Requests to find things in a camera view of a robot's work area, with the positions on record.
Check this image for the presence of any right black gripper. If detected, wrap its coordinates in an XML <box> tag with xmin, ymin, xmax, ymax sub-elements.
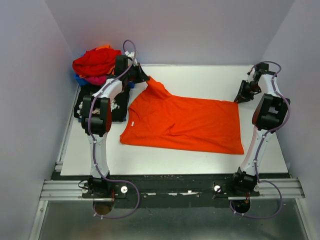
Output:
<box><xmin>233</xmin><ymin>80</ymin><xmax>261</xmax><ymax>104</ymax></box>

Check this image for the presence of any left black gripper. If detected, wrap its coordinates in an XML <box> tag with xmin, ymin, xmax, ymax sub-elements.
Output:
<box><xmin>124</xmin><ymin>62</ymin><xmax>149</xmax><ymax>84</ymax></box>

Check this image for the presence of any orange t-shirt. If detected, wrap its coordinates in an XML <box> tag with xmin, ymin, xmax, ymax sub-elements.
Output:
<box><xmin>120</xmin><ymin>78</ymin><xmax>244</xmax><ymax>155</ymax></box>
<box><xmin>96</xmin><ymin>45</ymin><xmax>121</xmax><ymax>75</ymax></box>

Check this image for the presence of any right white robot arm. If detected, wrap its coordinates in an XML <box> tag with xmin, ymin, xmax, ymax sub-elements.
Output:
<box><xmin>234</xmin><ymin>60</ymin><xmax>291</xmax><ymax>178</ymax></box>

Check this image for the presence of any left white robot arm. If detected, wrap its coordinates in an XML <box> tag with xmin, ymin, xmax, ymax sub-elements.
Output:
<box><xmin>81</xmin><ymin>52</ymin><xmax>150</xmax><ymax>179</ymax></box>

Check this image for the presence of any black floral folded t-shirt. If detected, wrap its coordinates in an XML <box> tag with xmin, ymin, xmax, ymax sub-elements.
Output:
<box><xmin>73</xmin><ymin>83</ymin><xmax>131</xmax><ymax>122</ymax></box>

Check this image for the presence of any pink t-shirt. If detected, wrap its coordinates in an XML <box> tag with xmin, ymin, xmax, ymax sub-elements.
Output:
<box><xmin>84</xmin><ymin>75</ymin><xmax>108</xmax><ymax>86</ymax></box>

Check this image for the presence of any red t-shirt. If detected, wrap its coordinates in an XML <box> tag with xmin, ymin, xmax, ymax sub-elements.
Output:
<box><xmin>72</xmin><ymin>48</ymin><xmax>122</xmax><ymax>77</ymax></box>

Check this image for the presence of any blue plastic bin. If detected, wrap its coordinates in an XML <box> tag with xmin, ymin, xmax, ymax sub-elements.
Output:
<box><xmin>74</xmin><ymin>52</ymin><xmax>137</xmax><ymax>89</ymax></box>

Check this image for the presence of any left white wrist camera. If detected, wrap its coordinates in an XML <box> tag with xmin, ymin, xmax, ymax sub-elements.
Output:
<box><xmin>124</xmin><ymin>50</ymin><xmax>136</xmax><ymax>61</ymax></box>

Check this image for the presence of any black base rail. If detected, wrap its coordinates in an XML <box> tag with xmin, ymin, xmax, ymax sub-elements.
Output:
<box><xmin>51</xmin><ymin>169</ymin><xmax>266</xmax><ymax>210</ymax></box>

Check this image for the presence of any aluminium extrusion frame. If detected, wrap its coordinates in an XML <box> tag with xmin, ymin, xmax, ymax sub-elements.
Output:
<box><xmin>27</xmin><ymin>74</ymin><xmax>95</xmax><ymax>240</ymax></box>

